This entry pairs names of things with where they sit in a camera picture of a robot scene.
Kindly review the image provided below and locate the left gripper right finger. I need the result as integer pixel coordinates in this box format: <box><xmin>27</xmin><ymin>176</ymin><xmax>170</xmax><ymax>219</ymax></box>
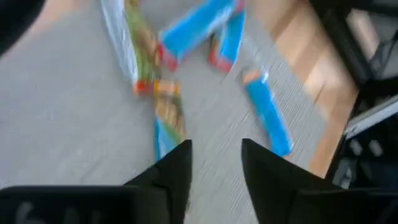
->
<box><xmin>241</xmin><ymin>138</ymin><xmax>398</xmax><ymax>224</ymax></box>

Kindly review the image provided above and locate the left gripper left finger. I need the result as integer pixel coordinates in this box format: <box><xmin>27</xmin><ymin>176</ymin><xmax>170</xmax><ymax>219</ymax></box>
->
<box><xmin>0</xmin><ymin>139</ymin><xmax>193</xmax><ymax>224</ymax></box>

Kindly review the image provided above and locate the blue orange-ended granola bar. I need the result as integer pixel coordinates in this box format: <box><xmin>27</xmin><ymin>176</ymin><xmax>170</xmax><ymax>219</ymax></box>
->
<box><xmin>241</xmin><ymin>69</ymin><xmax>295</xmax><ymax>157</ymax></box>

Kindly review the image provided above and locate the green orange granola bar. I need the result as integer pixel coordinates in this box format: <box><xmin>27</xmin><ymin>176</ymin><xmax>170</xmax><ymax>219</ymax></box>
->
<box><xmin>153</xmin><ymin>78</ymin><xmax>188</xmax><ymax>163</ymax></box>

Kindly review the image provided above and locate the red green chewy bar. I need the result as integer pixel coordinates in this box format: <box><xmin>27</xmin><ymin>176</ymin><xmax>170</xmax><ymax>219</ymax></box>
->
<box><xmin>99</xmin><ymin>0</ymin><xmax>163</xmax><ymax>96</ymax></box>

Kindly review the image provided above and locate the blue red-ended granola bar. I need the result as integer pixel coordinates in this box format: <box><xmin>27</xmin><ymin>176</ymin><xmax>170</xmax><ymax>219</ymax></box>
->
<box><xmin>157</xmin><ymin>0</ymin><xmax>238</xmax><ymax>72</ymax></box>
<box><xmin>208</xmin><ymin>8</ymin><xmax>247</xmax><ymax>75</ymax></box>

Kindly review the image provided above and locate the grey woven placemat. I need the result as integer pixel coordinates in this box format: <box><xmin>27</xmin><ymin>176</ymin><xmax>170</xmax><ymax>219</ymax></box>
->
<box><xmin>0</xmin><ymin>0</ymin><xmax>331</xmax><ymax>224</ymax></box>

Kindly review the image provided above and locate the silver aluminium extrusion bar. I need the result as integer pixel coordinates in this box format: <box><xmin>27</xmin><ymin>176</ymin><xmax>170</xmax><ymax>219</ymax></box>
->
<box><xmin>344</xmin><ymin>98</ymin><xmax>398</xmax><ymax>138</ymax></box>

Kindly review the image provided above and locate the black table frame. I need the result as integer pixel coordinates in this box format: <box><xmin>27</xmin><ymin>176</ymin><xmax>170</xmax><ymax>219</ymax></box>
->
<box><xmin>309</xmin><ymin>0</ymin><xmax>398</xmax><ymax>189</ymax></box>

